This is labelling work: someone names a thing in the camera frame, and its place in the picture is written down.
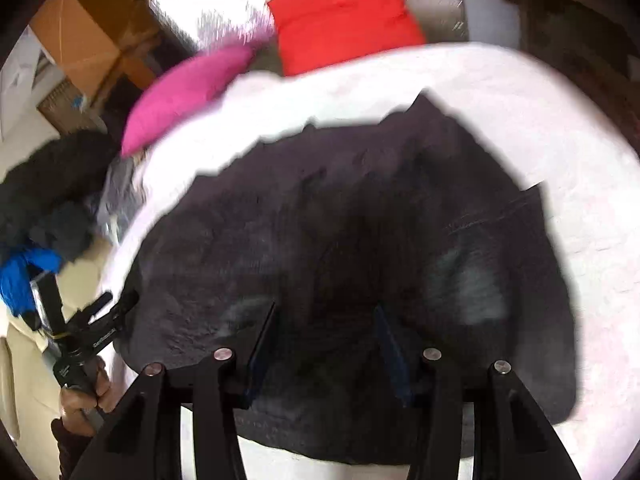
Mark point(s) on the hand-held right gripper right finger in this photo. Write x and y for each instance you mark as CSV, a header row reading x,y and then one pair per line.
x,y
395,355

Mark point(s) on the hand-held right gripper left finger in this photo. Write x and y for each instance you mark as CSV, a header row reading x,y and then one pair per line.
x,y
260,355

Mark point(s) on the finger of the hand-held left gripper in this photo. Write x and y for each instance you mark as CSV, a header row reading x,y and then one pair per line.
x,y
97,305
124,305

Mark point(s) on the black quilted jacket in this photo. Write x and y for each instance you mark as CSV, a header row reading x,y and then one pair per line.
x,y
350,220

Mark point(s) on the person's left forearm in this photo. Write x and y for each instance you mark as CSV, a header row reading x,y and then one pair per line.
x,y
70,452

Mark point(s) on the person's left hand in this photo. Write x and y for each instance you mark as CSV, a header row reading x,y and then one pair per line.
x,y
75,405

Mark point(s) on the beige sofa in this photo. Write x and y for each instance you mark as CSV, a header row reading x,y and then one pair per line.
x,y
27,360

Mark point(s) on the blue jacket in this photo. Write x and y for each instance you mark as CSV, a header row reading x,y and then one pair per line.
x,y
20,280

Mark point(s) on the grey garment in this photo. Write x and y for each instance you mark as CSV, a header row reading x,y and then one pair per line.
x,y
117,200

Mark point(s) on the black fur coat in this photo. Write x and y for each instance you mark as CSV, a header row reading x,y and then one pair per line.
x,y
45,190

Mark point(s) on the wicker screen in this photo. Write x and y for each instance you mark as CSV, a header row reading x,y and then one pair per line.
x,y
60,107

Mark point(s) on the pink pillow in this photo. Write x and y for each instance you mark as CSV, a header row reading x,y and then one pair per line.
x,y
180,95

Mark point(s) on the curved wooden panel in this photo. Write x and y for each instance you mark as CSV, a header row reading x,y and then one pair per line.
x,y
90,30

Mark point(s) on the white bed sheet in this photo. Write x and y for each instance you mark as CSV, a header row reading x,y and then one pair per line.
x,y
575,125

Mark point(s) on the silver foil insulation board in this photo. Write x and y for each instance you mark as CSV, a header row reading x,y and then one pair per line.
x,y
220,10

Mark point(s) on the red pillow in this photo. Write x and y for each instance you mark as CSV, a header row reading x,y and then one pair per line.
x,y
345,15

